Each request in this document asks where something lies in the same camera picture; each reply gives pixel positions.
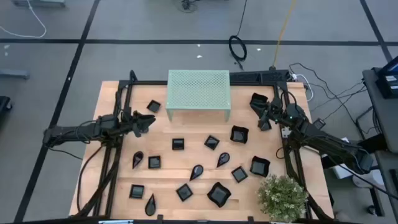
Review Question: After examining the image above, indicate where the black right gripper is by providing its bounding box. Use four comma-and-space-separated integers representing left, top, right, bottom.
250, 98, 289, 131

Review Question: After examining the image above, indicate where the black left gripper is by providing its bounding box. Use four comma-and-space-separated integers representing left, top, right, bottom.
119, 110, 157, 138

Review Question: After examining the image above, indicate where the black wavy-edged mini plate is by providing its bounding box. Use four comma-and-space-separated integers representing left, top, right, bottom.
229, 124, 249, 144
206, 181, 233, 208
249, 92, 269, 108
249, 155, 271, 178

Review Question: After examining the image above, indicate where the black teardrop mini plate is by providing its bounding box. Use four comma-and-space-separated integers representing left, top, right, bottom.
132, 151, 145, 170
144, 194, 157, 217
189, 164, 205, 182
216, 152, 231, 169

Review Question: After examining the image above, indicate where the black power strip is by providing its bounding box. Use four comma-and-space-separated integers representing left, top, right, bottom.
230, 70, 294, 85

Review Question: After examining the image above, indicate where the green perforated metal shelf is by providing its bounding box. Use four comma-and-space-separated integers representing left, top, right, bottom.
165, 69, 232, 123

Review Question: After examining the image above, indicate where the green artificial potted plant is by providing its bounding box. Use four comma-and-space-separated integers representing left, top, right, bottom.
256, 174, 309, 223

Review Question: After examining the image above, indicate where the grey side desk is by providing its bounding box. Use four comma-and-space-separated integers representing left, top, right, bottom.
362, 67, 398, 155

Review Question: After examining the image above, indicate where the black computer monitor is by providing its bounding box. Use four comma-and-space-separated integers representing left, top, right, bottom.
375, 55, 398, 100

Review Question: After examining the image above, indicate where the white power cable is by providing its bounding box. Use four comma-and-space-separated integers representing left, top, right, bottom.
292, 73, 313, 102

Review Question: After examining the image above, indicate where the black floor cable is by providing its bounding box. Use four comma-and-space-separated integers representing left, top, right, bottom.
288, 62, 369, 122

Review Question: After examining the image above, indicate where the black hanging cable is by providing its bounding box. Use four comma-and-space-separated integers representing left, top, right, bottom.
228, 0, 249, 72

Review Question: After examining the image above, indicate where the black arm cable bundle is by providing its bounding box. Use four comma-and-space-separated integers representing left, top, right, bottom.
76, 141, 124, 218

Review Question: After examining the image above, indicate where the yellow hanging cable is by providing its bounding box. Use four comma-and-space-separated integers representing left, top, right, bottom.
272, 0, 298, 69

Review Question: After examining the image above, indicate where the white floor cable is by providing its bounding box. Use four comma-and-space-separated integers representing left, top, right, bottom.
0, 0, 47, 39

